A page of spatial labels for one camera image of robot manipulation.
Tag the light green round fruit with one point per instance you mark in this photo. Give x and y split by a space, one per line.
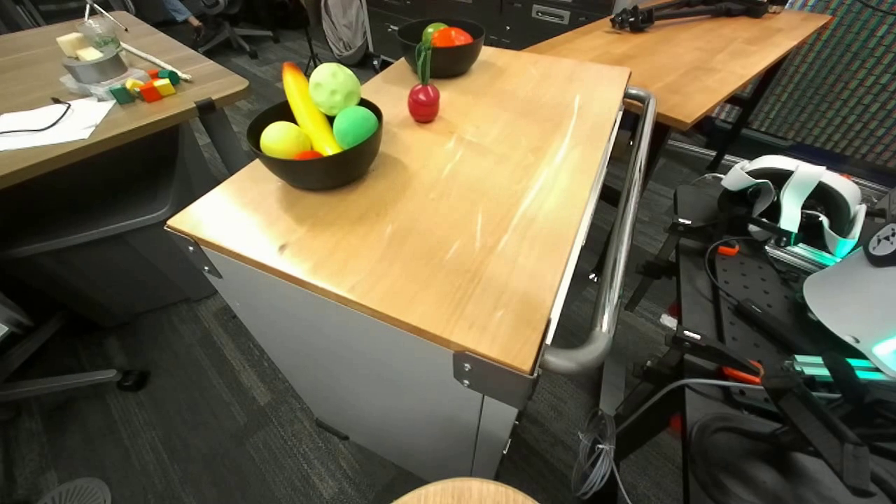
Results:
335 87

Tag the red radish with green stem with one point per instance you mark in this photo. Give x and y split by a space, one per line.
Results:
424 95

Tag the yellow banana orange tip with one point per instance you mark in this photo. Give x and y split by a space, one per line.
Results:
299 94

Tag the green lime ball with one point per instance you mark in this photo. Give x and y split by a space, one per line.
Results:
354 126

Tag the white paper sheets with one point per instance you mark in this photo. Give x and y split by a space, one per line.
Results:
61 122

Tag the large wooden office desk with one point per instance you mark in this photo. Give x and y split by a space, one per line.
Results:
32 80

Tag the coloured toy blocks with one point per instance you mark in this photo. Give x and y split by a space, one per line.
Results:
149 87

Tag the white tool cart cabinet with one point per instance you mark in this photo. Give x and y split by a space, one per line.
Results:
419 403

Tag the black bowl near table edge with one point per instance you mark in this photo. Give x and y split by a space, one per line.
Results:
446 63

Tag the metal cart handle bar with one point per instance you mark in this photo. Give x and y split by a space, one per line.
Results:
608 301

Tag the black bowl far side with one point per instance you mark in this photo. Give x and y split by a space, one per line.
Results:
319 171

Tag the round wooden stool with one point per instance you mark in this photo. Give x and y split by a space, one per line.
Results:
466 490

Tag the white VR headset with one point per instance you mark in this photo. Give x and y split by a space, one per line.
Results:
804 214

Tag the yellow fruit in far bowl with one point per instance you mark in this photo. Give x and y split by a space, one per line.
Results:
285 142

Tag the clear plastic cup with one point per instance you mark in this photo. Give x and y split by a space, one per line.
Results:
95 53

